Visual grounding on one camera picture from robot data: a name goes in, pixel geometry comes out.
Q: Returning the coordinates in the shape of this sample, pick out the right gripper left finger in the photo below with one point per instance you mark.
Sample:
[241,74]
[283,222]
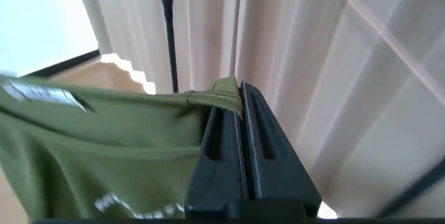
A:
[215,175]

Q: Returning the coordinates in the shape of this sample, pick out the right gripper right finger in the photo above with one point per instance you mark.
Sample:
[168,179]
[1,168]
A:
[278,175]

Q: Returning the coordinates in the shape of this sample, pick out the green shirt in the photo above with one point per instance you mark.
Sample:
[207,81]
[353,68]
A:
[104,140]

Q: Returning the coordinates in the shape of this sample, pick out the pink clothes hanger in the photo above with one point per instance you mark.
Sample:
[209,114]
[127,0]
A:
[393,40]

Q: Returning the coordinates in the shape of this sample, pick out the black clothes rack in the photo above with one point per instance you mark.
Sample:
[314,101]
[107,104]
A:
[167,1]

